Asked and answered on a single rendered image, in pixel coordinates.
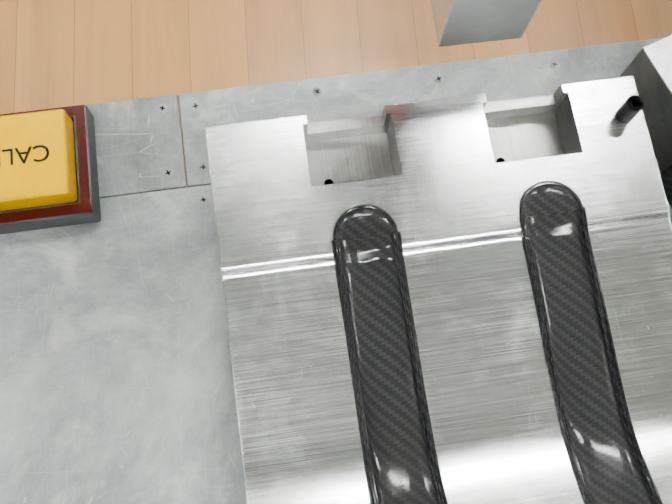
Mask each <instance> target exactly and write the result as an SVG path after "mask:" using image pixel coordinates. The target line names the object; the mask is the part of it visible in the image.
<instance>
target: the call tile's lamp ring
mask: <svg viewBox="0 0 672 504"><path fill-rule="evenodd" d="M57 109H63V110H65V111H66V113H67V114H68V115H69V116H71V115H75V121H76V137H77V153H78V169H79V186H80V202H81V203H80V204H72V205H64V206H56V207H48V208H40V209H32V210H24V211H16V212H8V213H0V224H3V223H11V222H19V221H27V220H35V219H43V218H51V217H59V216H67V215H75V214H83V213H91V212H92V203H91V188H90V173H89V157H88V142H87V127H86V112H85V105H77V106H68V107H60V108H51V109H42V110H34V111H25V112H17V113H8V114H0V116H6V115H15V114H23V113H32V112H40V111H49V110H57Z"/></svg>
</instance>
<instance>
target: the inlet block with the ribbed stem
mask: <svg viewBox="0 0 672 504"><path fill-rule="evenodd" d="M540 1H541V0H431V6H432V12H433V17H434V23H435V29H436V35H437V40H438V45H439V47H443V46H452V45H461V44H471V43H480V42H489V41H498V40H508V39H517V38H522V36H523V34H524V32H525V30H526V28H527V26H528V24H529V22H530V20H531V19H532V17H533V15H534V13H535V11H536V9H537V7H538V5H539V3H540Z"/></svg>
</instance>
